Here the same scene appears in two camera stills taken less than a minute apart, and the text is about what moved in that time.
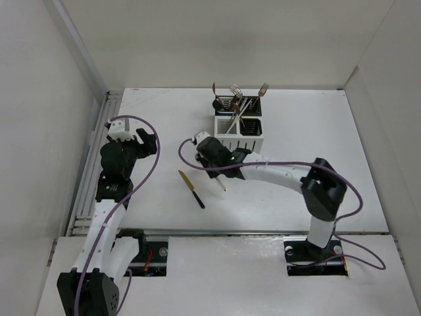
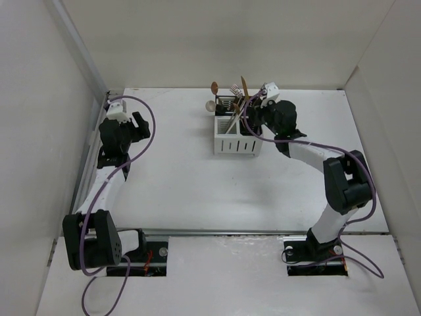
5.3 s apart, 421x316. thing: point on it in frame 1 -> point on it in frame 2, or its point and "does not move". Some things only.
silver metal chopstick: (231, 120) does not move
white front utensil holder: (240, 131) does not move
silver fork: (236, 90) does not move
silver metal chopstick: (235, 119) does not move
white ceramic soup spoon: (221, 184) -> (210, 105)
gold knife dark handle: (190, 185) -> (245, 88)
